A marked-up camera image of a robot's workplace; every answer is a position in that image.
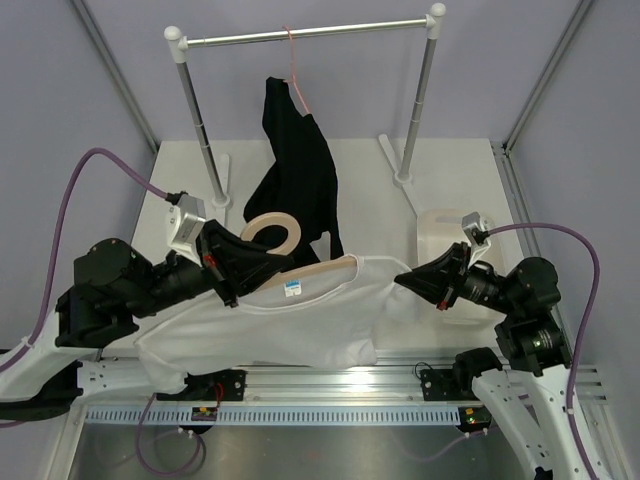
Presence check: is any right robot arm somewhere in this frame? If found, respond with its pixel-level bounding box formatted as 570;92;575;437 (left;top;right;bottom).
395;242;609;479

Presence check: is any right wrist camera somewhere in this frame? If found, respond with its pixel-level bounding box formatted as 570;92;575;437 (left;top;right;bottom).
461;212;491;248

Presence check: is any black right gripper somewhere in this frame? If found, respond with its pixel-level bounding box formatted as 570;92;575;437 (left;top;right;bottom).
396;240;520;315

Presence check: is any white plastic bin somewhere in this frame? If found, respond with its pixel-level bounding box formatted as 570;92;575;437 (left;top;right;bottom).
417;209;506;329

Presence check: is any silver clothes rack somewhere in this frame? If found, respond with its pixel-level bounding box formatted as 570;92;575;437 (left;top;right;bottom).
164;3;447;215

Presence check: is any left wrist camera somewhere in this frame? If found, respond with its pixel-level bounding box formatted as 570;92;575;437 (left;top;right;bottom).
165;191;206;266

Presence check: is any beige wooden hanger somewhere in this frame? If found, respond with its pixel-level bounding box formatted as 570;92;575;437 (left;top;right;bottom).
240;212;358;291

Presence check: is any black t shirt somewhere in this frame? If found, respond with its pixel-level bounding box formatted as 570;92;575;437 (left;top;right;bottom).
243;77;344;268

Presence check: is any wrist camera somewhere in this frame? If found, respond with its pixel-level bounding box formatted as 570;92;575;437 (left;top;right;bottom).
165;191;206;266
461;212;491;248

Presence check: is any white slotted cable duct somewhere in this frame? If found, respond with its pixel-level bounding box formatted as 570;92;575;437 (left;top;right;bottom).
85;405;461;426

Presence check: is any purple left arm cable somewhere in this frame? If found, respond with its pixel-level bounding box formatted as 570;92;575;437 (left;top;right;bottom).
0;147;176;474

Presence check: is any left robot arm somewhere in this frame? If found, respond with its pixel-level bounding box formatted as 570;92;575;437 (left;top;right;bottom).
1;220;300;428

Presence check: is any aluminium rail base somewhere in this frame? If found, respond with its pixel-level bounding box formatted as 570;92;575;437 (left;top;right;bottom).
189;319;609;406

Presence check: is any pink wire hanger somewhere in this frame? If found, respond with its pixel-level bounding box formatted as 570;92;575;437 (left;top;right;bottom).
283;26;311;115

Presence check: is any white t shirt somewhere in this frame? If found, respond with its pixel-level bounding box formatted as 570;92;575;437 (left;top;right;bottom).
134;256;421;394

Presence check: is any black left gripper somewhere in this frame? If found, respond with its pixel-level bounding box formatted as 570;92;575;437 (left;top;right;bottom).
124;219;293;320

